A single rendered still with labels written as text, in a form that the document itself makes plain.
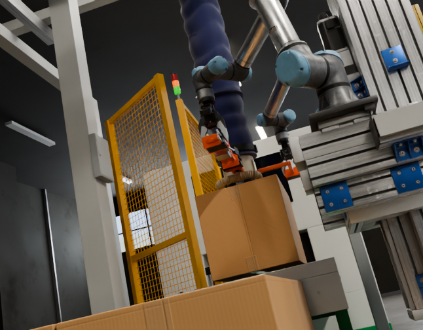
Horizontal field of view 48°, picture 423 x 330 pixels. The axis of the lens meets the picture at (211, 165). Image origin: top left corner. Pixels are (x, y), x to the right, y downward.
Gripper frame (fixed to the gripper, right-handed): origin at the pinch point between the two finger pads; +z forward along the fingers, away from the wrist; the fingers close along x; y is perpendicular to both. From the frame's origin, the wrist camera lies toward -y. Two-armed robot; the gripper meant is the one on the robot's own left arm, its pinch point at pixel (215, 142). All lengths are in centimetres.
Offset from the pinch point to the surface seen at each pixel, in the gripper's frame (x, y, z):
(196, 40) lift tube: 6, 50, -80
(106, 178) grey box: 92, 95, -32
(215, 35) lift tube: -5, 50, -78
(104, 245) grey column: 97, 88, 12
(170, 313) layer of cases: -3, -103, 65
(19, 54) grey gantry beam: 185, 162, -195
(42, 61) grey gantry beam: 181, 192, -201
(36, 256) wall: 548, 717, -128
